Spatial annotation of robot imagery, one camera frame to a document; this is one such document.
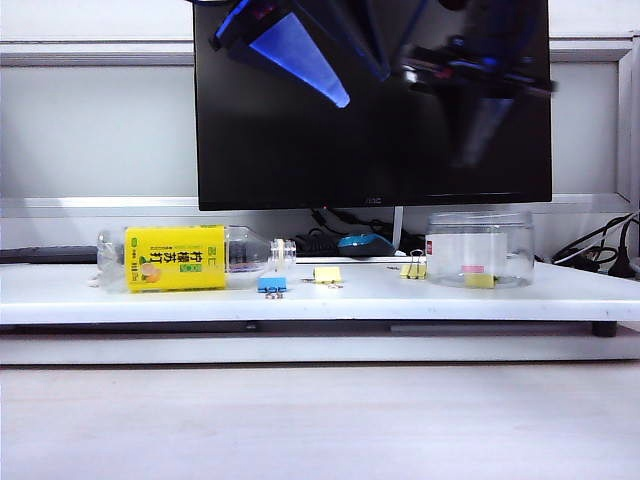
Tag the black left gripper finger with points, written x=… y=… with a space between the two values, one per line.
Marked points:
x=310 y=65
x=360 y=35

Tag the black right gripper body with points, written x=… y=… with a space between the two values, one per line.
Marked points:
x=500 y=70

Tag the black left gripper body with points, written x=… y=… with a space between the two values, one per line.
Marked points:
x=240 y=7

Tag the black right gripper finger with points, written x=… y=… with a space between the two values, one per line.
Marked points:
x=492 y=125
x=460 y=130

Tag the round transparent plastic jar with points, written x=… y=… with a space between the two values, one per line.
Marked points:
x=520 y=235

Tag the pink binder clip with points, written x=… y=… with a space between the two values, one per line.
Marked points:
x=474 y=268

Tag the yellow binder clip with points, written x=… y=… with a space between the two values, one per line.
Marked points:
x=477 y=281
x=327 y=274
x=414 y=272

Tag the black computer monitor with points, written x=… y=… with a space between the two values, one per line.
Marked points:
x=300 y=150

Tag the blue black computer mouse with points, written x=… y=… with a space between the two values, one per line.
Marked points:
x=365 y=247

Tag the black power plug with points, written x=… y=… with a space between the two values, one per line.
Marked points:
x=627 y=265

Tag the white raised desk board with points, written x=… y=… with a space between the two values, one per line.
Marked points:
x=350 y=300

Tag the blue binder clip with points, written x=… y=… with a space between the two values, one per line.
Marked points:
x=272 y=284

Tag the large black board foot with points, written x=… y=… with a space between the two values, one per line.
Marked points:
x=606 y=331

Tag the clear bottle with yellow label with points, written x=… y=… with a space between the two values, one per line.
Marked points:
x=175 y=260

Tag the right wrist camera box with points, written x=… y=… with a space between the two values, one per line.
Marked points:
x=425 y=65

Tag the grey aluminium partition frame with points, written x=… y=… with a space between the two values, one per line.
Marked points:
x=100 y=54

